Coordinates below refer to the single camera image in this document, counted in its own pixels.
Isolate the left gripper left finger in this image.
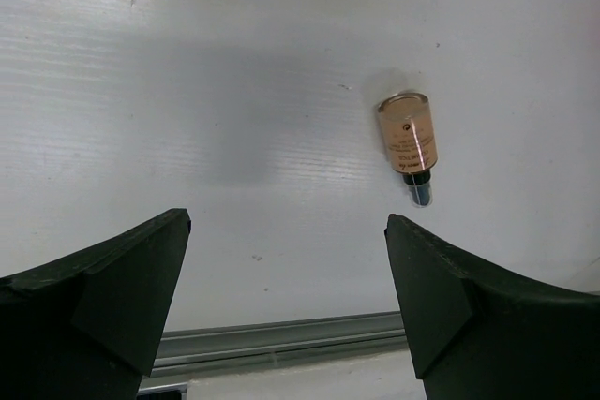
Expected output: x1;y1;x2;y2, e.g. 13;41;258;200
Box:
1;208;191;399

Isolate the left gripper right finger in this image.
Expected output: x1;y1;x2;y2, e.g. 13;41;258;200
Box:
385;215;599;399

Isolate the aluminium front rail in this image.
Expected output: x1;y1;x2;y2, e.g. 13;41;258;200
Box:
151;312;407;378

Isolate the beige foundation bottle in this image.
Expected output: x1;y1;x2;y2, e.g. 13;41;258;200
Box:
377;92;438;207

